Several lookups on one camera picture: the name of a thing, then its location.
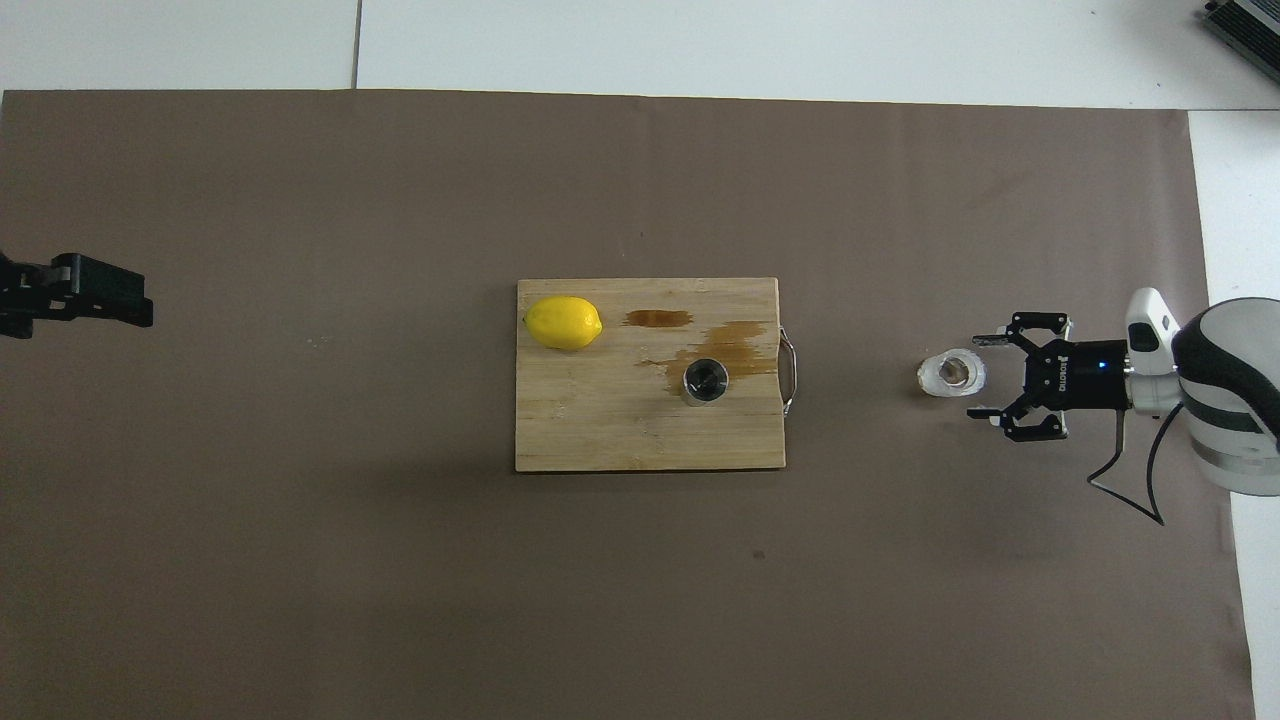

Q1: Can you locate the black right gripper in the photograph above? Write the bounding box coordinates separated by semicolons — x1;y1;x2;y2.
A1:
968;313;1133;442

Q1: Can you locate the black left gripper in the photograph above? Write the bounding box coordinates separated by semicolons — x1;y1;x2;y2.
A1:
0;250;154;339

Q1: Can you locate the small clear glass cup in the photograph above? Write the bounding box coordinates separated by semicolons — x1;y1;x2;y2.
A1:
917;348;987;399

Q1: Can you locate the steel double jigger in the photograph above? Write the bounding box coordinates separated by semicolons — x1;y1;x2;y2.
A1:
682;357;731;407

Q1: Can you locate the brown paper table mat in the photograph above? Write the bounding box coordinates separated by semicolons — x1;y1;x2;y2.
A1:
0;88;1257;720

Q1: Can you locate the grey finned electronics box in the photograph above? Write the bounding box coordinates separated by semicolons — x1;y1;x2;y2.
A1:
1200;0;1280;83

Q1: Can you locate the wooden cutting board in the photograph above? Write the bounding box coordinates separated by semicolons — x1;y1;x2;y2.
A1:
515;277;799;473

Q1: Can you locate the yellow lemon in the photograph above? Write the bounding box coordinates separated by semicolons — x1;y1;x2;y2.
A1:
524;295;604;351

